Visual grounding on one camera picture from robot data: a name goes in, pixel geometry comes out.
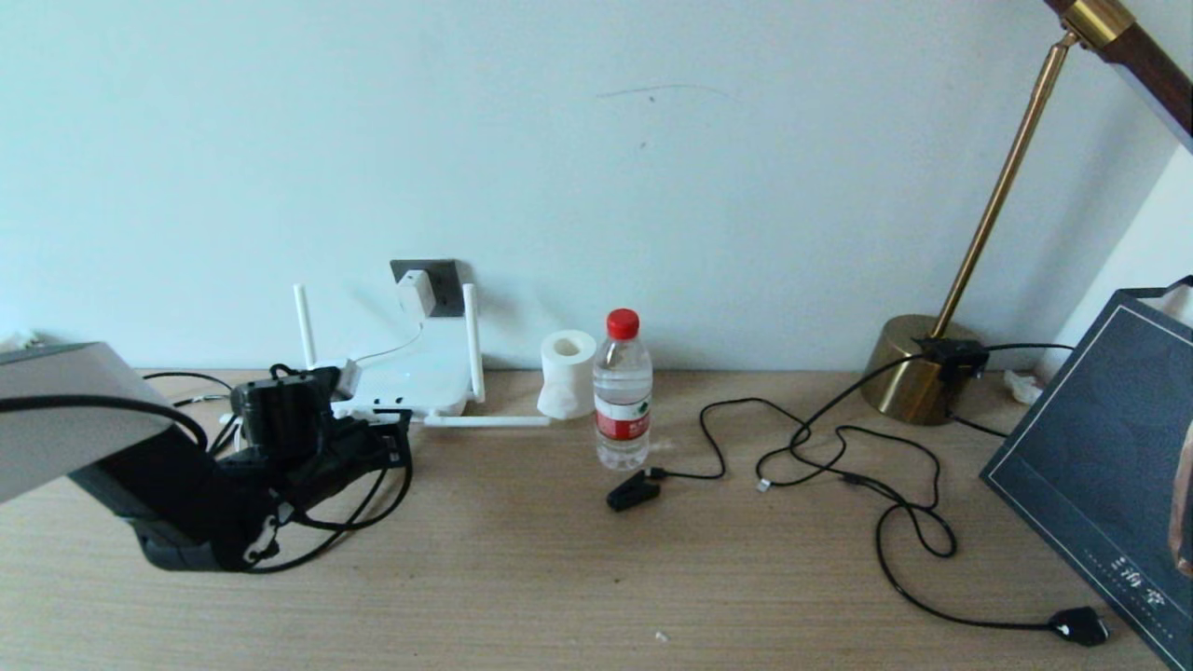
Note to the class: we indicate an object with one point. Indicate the white router with antennas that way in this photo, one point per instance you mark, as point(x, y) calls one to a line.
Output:
point(419, 380)

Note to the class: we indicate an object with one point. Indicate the crumpled white tissue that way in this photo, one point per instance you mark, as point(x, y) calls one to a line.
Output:
point(1022, 387)

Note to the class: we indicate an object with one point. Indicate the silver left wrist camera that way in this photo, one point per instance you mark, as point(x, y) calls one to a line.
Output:
point(343, 377)

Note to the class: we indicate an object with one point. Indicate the black clip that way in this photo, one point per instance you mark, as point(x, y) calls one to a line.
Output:
point(630, 494)

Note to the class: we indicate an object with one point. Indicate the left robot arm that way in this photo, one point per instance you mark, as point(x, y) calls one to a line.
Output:
point(177, 499)

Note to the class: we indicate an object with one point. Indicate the white toilet paper roll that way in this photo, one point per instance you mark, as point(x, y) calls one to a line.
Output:
point(567, 382)

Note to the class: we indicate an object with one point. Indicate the red-capped water bottle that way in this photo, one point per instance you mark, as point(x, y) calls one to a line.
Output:
point(623, 410)

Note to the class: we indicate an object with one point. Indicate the brass desk lamp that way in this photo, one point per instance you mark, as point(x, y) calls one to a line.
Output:
point(909, 373)

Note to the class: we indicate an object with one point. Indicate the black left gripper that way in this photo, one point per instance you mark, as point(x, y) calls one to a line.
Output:
point(363, 455)

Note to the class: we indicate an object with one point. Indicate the black box on lamp base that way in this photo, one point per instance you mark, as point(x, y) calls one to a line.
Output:
point(955, 359)

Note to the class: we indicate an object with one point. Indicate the grey wall socket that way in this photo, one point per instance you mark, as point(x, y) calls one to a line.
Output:
point(449, 280)

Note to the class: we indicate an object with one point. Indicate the dark blue paper bag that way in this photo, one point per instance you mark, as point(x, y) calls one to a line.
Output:
point(1100, 447)

